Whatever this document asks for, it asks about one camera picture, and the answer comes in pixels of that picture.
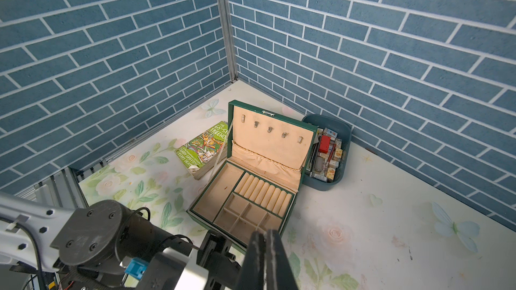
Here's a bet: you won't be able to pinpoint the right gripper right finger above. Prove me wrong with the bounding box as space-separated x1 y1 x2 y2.
266 230 298 290

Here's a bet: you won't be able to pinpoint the aluminium mounting rail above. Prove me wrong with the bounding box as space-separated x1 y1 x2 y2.
16 168 89 209

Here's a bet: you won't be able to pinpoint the green paperback book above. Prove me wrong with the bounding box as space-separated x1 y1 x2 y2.
175 121 228 180

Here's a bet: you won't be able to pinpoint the green jewelry box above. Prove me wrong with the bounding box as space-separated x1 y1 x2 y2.
187 100 317 252

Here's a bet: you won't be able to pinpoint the floral table mat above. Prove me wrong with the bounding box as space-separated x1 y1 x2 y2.
79 83 515 289

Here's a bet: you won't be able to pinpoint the teal plastic bin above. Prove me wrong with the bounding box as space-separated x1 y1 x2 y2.
302 114 352 191

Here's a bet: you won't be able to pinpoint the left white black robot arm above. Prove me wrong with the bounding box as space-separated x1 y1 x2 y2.
1 193 241 289

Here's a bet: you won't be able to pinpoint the small items in bin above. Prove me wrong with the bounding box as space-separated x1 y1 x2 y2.
305 128 343 183

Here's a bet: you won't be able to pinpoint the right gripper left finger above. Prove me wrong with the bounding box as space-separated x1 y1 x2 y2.
235 232 266 290

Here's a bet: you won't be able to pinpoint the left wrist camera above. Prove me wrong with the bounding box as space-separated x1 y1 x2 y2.
120 248 210 289

